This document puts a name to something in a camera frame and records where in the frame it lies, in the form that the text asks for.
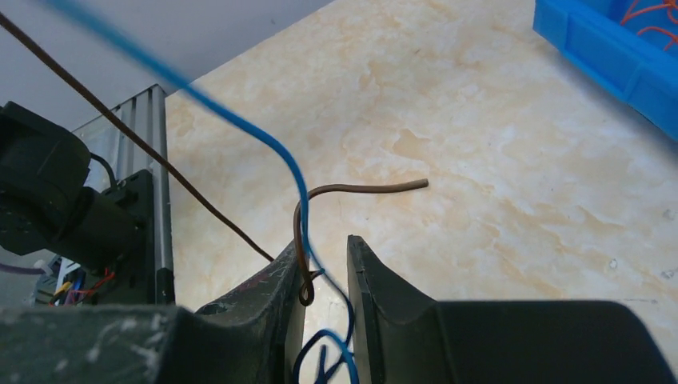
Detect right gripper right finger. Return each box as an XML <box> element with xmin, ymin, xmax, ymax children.
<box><xmin>347</xmin><ymin>235</ymin><xmax>676</xmax><ymax>383</ymax></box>

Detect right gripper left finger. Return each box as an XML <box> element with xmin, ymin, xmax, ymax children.
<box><xmin>1</xmin><ymin>245</ymin><xmax>305</xmax><ymax>383</ymax></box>

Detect orange cable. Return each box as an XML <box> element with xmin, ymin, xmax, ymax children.
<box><xmin>620</xmin><ymin>0</ymin><xmax>678</xmax><ymax>54</ymax></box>

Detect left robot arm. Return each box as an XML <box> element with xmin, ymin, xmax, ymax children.
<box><xmin>1</xmin><ymin>102</ymin><xmax>156</xmax><ymax>306</ymax></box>

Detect blue three-compartment plastic bin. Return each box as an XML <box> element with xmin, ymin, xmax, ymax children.
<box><xmin>532</xmin><ymin>1</ymin><xmax>677</xmax><ymax>139</ymax></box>

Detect aluminium frame rail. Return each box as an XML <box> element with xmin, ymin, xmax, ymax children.
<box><xmin>74</xmin><ymin>117</ymin><xmax>175</xmax><ymax>305</ymax></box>

